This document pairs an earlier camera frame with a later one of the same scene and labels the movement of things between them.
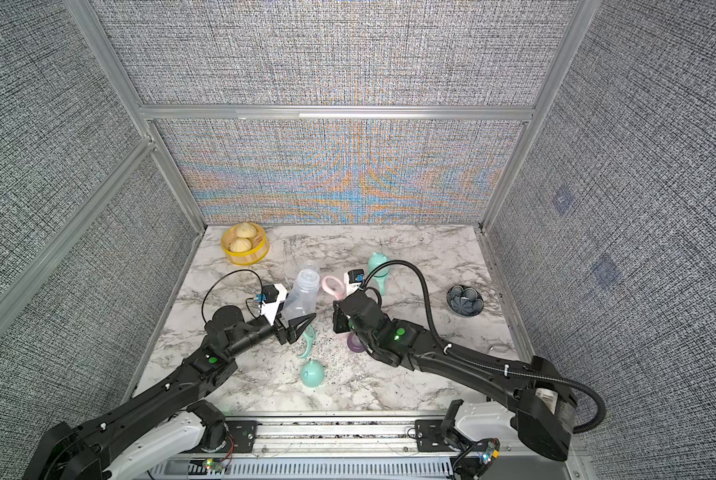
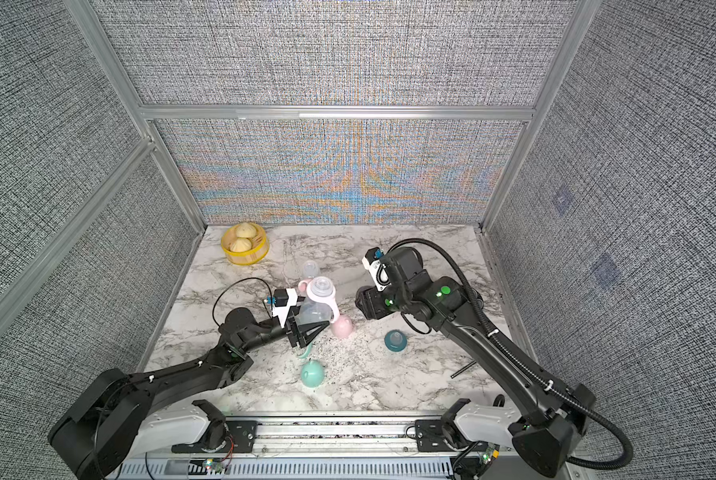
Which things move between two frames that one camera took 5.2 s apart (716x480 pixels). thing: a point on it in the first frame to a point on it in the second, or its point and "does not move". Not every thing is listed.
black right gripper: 342,314 to 374,304
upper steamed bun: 245,230 does not move
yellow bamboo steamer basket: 257,252 does not move
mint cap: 312,373 does not move
